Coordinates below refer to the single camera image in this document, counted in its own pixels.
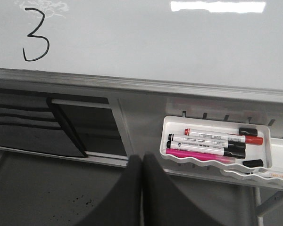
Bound white whiteboard with frame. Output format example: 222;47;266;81
0;0;283;103

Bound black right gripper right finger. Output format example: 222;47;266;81
142;153;221;226

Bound red capped white marker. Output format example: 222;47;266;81
184;128;264;145

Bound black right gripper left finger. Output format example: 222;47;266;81
79;155;142;226

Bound white plastic marker tray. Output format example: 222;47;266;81
159;116;273;174

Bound loose black marker cap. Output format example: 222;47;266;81
238;127;258;137

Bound pink highlighter marker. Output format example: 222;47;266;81
166;148;236;164

